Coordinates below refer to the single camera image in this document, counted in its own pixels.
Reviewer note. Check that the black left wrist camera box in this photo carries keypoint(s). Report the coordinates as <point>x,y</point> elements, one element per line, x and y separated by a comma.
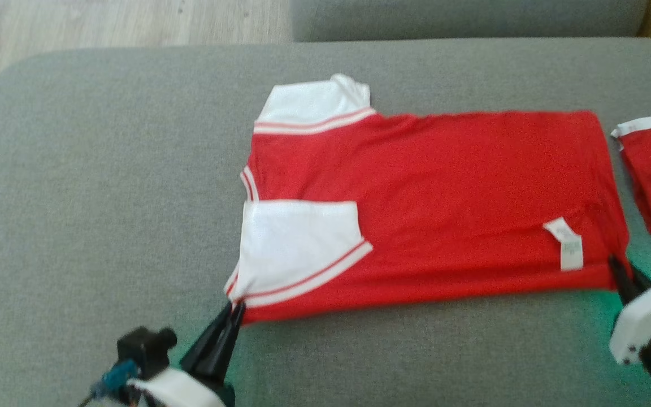
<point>146,347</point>

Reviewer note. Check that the grey sofa cushion with seam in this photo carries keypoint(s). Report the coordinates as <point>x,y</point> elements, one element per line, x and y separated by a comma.
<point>461,17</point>

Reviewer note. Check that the red shirt with white sleeves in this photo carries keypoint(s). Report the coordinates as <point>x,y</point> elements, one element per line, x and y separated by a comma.
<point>444,203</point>

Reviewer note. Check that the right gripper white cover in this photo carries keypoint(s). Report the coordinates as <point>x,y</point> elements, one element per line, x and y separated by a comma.
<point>645,322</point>

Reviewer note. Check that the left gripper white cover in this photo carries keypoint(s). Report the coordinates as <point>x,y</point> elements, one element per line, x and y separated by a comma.
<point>176,390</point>

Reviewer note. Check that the large grey fabric sofa seat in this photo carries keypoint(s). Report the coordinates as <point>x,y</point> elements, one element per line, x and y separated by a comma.
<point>105,198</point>

